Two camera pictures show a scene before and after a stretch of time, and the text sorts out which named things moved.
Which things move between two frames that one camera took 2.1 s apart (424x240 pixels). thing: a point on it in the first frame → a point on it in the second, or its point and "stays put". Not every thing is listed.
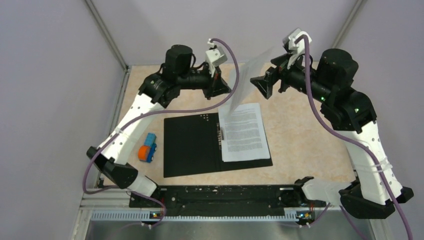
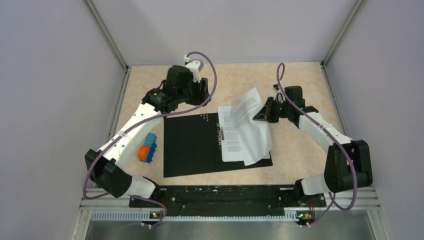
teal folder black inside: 192,145 stays put
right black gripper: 265,82 → 266,113
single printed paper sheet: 247,79 → 255,136
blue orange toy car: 146,152 stays put
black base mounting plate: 225,200 stays put
